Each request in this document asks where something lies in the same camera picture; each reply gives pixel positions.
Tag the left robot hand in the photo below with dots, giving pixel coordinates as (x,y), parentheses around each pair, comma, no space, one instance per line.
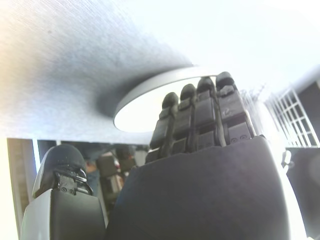
(200,187)

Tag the white plate with dark rim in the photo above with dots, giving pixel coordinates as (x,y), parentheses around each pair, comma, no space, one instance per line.
(135,117)

